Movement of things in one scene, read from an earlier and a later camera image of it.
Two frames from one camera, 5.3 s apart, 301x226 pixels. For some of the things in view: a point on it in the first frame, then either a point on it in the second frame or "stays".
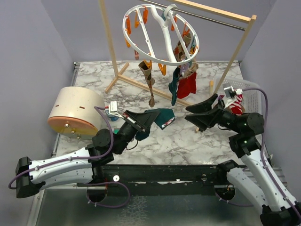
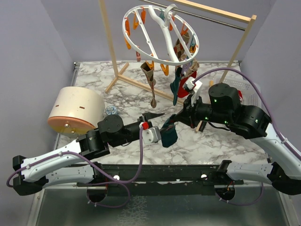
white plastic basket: [252, 94] stays
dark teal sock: [165, 117] -> [168, 132]
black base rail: [162, 179] stays
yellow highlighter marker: [211, 86] stays
